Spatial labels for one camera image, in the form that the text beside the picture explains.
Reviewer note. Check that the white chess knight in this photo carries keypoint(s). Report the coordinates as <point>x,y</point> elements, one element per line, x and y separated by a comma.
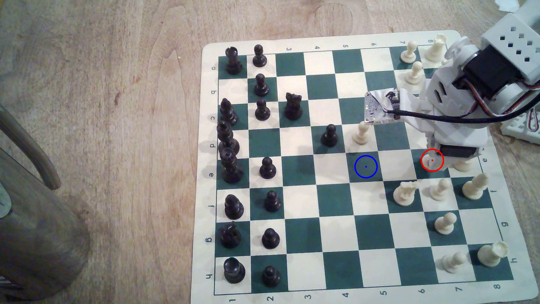
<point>404,195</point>

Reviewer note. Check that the curved wooden chair rail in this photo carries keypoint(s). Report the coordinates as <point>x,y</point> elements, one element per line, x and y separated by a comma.
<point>33,156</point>

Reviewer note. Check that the white paper scrap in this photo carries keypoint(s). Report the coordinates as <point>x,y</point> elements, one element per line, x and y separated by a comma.
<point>507,4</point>

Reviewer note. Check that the green white chess board mat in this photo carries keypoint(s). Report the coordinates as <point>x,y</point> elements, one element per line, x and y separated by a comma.
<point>333,236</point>

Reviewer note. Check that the small camera circuit board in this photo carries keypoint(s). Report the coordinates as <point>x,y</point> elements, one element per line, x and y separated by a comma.
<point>375,107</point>

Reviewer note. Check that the black chess bishop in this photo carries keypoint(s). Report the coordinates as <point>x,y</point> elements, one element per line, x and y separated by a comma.
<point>228,114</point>
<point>234,208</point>

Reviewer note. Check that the black chess rook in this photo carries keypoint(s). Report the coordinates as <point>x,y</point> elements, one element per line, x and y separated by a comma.
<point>233,63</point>
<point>234,272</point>

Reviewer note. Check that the black chess pawn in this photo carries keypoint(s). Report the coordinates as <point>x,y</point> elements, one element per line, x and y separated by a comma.
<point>259,58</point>
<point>272,202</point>
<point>261,87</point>
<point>329,137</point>
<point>270,240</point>
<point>267,169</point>
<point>270,278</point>
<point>262,111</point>

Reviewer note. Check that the black chess knight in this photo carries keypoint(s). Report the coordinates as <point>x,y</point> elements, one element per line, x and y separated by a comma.
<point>293,107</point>
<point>230,237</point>

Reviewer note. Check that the white chess rook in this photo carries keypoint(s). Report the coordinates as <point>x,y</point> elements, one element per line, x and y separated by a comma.
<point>436,50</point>
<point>492,255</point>

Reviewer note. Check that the black chess queen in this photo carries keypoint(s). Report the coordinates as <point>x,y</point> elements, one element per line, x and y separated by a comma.
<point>228,141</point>

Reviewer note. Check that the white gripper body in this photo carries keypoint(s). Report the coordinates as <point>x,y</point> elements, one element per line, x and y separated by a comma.
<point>453,151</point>

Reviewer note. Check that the white breadboard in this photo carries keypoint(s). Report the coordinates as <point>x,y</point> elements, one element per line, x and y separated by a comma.
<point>527,126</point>

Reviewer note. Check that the white chess pawn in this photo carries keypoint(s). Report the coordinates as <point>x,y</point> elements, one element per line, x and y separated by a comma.
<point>361,135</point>
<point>453,263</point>
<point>427,161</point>
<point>414,75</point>
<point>408,54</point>
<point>445,224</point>
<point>439,191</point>

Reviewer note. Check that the black chess king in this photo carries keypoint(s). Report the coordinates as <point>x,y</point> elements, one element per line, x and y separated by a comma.
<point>231,169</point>

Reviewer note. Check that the white chess bishop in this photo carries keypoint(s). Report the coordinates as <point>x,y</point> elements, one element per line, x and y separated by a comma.
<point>475,188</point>

